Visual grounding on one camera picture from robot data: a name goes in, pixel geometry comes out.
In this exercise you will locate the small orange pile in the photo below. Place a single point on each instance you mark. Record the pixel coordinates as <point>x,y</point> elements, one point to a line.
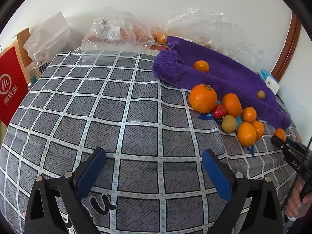
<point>259,128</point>
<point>246,134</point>
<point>248,115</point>

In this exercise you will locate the large orange with stem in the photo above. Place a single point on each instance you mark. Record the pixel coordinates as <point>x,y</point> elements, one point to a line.
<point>203,98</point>

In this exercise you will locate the small orange front pile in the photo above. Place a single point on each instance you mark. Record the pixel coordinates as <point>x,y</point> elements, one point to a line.
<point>246,134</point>

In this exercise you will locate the clear plastic bag right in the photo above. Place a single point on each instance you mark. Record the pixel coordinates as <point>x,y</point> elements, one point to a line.
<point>214,30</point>

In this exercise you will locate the brown wooden door frame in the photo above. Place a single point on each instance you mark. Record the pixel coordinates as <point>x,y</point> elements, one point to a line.
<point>289,48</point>

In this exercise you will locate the oval tangerine in pile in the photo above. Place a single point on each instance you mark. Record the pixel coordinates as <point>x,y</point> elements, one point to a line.
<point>232,104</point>

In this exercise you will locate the clear plastic bag with fruit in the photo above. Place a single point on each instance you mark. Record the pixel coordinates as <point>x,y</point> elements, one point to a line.
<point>115,31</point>

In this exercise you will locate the red paper bag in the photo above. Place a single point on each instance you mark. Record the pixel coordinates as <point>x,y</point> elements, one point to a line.
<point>13,85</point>

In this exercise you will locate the brown longan on towel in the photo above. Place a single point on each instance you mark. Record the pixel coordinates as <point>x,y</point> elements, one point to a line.
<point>261,94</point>

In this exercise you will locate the white blue charger box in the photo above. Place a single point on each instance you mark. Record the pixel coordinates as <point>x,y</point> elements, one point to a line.
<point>270,81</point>

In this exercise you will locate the purple towel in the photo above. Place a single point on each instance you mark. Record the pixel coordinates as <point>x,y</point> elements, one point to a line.
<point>175,67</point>

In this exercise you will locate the large orange navel side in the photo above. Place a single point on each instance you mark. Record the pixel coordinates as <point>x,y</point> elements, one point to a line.
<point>280,133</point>

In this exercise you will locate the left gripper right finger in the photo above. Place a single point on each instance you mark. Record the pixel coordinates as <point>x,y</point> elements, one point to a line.
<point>264,215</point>

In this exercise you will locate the small orange on towel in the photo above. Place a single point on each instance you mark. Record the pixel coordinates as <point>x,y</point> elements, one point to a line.
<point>202,66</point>

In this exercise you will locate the red lychee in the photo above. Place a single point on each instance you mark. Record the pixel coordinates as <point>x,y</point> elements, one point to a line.
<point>219,111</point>

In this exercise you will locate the white plastic bag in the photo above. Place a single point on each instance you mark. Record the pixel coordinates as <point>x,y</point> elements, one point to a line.
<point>49,38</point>

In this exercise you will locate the small orange by wall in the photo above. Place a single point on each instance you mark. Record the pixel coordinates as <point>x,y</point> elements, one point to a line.
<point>162,39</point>

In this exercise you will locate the person's right hand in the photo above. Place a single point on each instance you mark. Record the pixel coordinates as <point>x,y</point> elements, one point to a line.
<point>293,207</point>

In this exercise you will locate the small orange upper pile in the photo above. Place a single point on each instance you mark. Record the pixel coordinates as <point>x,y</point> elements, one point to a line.
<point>248,115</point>

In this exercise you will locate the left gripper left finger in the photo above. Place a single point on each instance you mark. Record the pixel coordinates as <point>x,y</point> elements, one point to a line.
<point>55,204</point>

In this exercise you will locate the small orange right pile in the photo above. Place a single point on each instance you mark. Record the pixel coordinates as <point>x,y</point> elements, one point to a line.
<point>259,128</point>

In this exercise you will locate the grey checked bed sheet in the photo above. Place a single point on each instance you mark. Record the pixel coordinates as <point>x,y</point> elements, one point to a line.
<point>153,180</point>

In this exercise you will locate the green-brown kiwi fruit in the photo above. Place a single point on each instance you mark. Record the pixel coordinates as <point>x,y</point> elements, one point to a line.
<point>229,124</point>

